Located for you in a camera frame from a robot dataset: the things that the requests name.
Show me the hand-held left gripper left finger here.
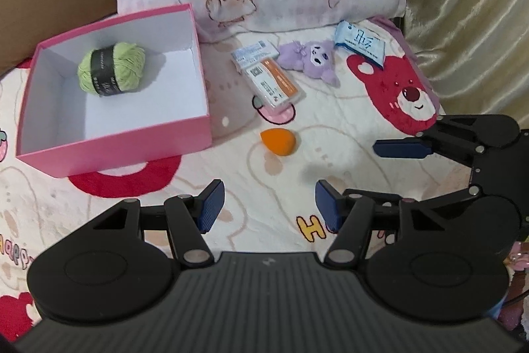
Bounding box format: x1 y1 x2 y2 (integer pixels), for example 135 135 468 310
92 179 226 268

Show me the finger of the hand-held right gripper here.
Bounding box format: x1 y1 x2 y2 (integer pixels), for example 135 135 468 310
343 184 484 213
373 114 520 172

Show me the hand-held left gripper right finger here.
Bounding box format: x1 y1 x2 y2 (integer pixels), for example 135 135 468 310
315 179 450 268

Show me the orange makeup sponge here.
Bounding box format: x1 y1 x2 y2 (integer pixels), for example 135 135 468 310
260 128 299 158

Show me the pink cardboard box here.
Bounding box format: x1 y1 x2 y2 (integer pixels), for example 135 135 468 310
16 3 213 179

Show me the blue tissue packet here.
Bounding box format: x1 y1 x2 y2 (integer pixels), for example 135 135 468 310
333 21 387 68

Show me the purple plush toy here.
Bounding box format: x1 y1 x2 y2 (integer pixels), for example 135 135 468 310
276 39 342 88

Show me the orange and white medicine box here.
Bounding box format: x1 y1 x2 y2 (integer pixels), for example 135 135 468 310
247 59 304 110

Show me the bear printed blanket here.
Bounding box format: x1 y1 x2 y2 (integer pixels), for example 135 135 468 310
0 16 480 345

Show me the beige shiny curtain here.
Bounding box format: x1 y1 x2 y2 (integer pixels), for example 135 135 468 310
403 0 529 130

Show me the blue and white medicine box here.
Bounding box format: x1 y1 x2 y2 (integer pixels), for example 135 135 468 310
231 40 279 73

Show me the green yarn ball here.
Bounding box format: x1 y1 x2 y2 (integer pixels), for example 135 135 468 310
78 42 146 97

